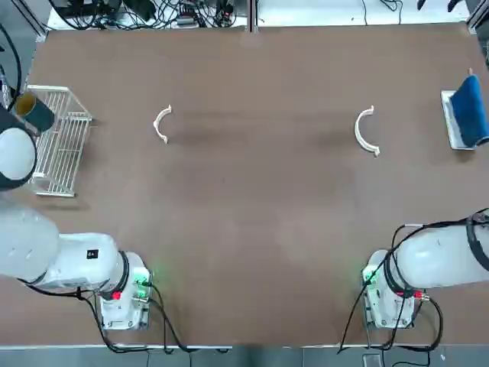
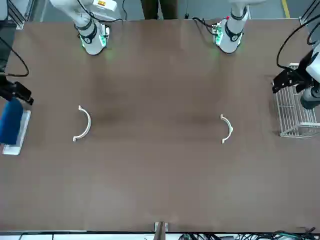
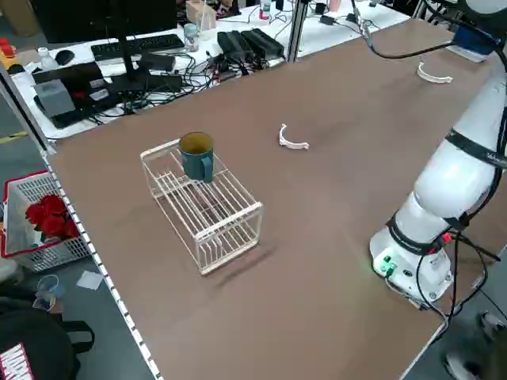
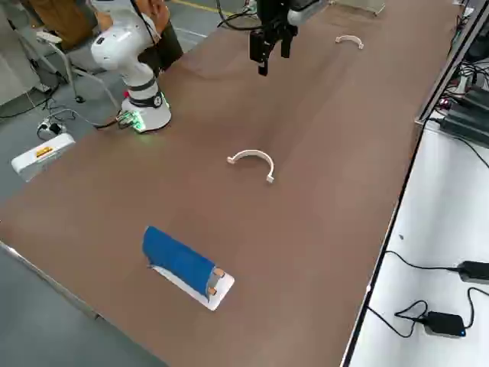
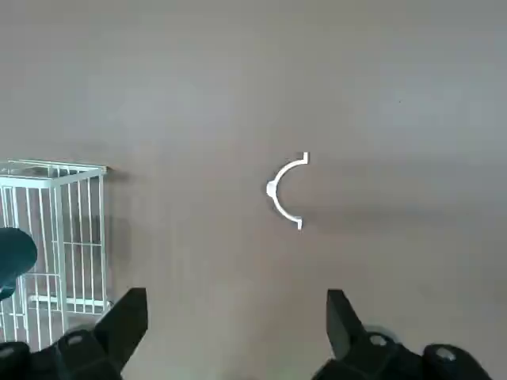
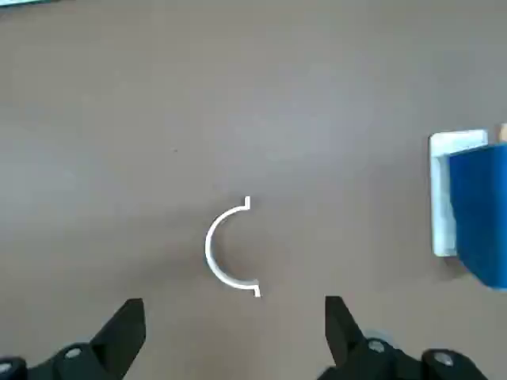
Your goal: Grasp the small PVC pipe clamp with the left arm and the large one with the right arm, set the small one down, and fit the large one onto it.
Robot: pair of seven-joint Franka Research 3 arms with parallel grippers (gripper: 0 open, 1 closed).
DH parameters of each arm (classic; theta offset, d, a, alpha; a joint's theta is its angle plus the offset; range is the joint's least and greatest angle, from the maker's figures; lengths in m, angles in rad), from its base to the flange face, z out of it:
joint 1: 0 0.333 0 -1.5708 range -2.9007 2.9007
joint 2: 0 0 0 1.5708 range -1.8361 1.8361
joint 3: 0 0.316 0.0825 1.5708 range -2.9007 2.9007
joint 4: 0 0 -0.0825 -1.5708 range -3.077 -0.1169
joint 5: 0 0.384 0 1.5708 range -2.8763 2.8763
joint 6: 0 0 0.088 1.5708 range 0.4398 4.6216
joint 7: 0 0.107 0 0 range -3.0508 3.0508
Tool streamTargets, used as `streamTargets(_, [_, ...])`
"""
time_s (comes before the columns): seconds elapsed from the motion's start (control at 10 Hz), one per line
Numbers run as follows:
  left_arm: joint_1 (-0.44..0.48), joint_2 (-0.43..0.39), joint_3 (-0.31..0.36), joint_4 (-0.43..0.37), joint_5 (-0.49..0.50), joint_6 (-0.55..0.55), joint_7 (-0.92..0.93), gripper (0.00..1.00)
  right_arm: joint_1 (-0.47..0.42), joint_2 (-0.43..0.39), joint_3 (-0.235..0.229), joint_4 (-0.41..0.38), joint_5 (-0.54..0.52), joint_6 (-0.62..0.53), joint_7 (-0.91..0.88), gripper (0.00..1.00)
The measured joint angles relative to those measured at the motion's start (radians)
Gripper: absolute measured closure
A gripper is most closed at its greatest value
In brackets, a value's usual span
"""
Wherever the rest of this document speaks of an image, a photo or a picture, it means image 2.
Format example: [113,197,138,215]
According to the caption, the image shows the large white PVC pipe clamp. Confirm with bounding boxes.
[72,105,92,143]

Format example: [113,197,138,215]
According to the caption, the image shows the white box with yellow label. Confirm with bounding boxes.
[92,0,118,13]

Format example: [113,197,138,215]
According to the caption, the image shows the blue towel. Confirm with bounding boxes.
[0,97,25,146]

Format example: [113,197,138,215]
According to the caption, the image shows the small white PVC pipe clamp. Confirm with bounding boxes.
[220,113,234,145]

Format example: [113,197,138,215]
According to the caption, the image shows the white wire basket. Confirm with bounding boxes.
[274,63,319,138]

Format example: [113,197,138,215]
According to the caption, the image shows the tangled black cables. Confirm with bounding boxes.
[178,226,317,240]

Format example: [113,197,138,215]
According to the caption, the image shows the black base cable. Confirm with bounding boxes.
[191,16,217,35]

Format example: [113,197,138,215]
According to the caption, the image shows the green circuit board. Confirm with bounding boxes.
[103,24,111,48]
[211,22,224,43]

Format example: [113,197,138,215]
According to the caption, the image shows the person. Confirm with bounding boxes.
[140,0,179,20]

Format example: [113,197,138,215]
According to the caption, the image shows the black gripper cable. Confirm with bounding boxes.
[0,37,30,78]
[276,17,320,70]

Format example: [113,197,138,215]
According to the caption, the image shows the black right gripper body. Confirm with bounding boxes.
[0,74,17,92]

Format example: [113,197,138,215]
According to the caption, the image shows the aluminium frame post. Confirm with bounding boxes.
[6,0,35,30]
[298,0,320,26]

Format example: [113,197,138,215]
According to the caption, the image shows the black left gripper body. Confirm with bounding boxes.
[291,51,315,77]

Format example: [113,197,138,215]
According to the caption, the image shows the white flat tray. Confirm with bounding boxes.
[1,109,32,156]

